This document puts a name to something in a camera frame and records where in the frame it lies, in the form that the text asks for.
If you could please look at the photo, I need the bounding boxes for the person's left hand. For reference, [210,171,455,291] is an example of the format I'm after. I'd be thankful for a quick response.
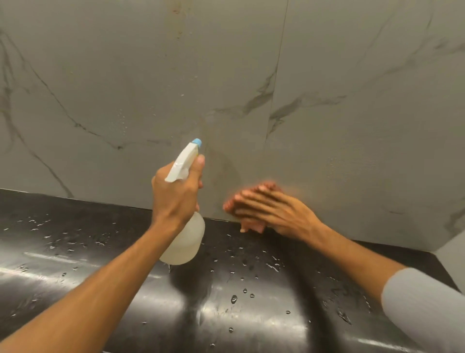
[151,154,206,230]

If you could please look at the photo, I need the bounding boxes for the person's right hand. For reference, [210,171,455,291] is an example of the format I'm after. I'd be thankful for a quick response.
[232,183,324,243]

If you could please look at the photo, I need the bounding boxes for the white spray bottle blue nozzle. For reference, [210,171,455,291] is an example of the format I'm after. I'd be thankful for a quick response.
[159,138,206,265]

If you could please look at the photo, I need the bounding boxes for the orange cleaning cloth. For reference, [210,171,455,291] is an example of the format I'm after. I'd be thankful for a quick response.
[222,181,287,234]

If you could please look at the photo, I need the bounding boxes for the person's right forearm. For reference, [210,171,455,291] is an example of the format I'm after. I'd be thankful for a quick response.
[312,221,465,353]

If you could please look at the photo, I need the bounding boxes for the person's left forearm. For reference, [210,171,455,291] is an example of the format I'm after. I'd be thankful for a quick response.
[0,217,184,353]

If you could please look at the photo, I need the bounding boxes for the grey sleeve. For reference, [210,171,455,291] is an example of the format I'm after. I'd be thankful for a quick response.
[381,267,465,353]

